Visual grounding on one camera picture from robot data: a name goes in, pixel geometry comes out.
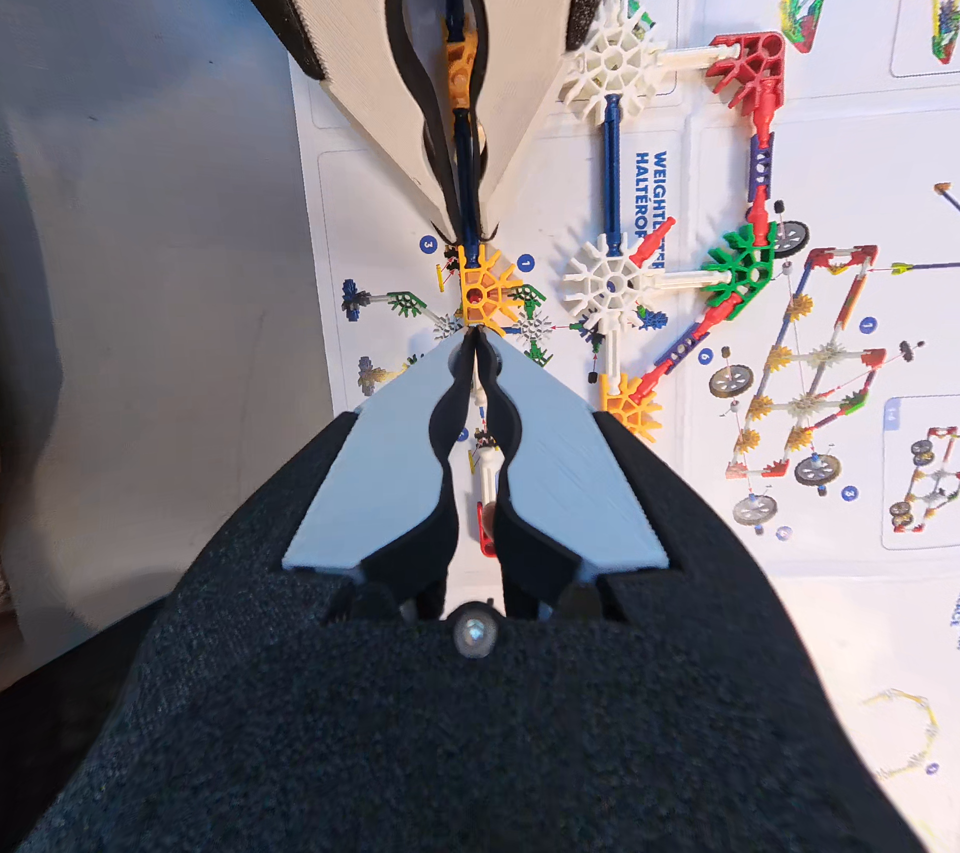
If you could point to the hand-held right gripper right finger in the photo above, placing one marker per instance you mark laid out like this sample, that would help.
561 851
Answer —
593 493

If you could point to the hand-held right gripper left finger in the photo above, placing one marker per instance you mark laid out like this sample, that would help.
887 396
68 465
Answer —
360 493

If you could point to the colourful rod connector toy model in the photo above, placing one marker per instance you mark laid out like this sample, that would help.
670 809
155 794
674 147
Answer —
608 276

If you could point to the toy building instruction sheet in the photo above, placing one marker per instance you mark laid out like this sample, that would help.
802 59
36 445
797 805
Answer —
840 523

